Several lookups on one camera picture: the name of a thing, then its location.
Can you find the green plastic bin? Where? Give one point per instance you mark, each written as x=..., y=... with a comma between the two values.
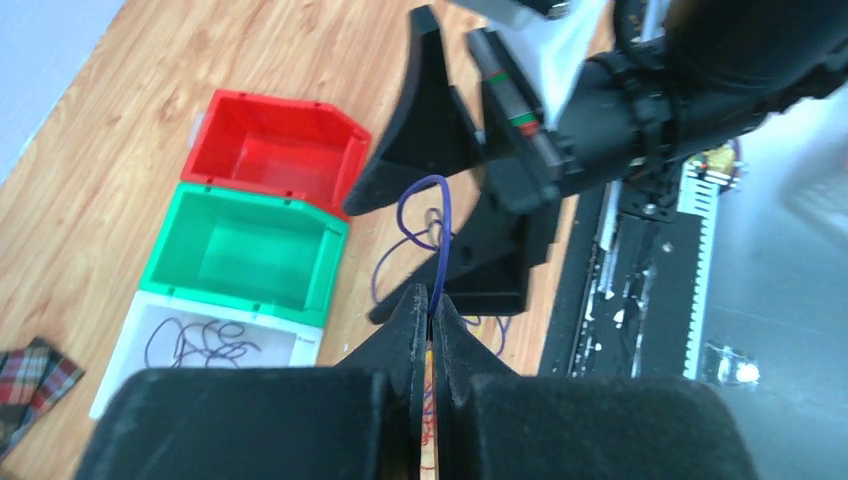
x=257, y=253

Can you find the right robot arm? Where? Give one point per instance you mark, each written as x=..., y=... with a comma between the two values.
x=559, y=120

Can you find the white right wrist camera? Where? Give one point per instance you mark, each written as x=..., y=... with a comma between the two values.
x=548, y=40

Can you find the white plastic bin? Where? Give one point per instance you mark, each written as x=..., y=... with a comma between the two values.
x=161, y=331

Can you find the red plastic bin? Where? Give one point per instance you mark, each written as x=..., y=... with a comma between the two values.
x=304, y=150

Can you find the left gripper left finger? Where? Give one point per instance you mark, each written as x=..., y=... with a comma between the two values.
x=359, y=419

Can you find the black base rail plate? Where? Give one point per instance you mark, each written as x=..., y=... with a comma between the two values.
x=632, y=294

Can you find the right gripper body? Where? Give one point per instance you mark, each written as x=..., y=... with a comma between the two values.
x=524, y=168

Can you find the plaid cloth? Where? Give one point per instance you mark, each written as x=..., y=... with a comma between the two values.
x=33, y=380

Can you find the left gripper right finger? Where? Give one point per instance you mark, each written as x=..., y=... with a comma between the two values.
x=493, y=423

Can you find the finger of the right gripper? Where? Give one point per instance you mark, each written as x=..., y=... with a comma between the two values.
x=430, y=131
x=492, y=255

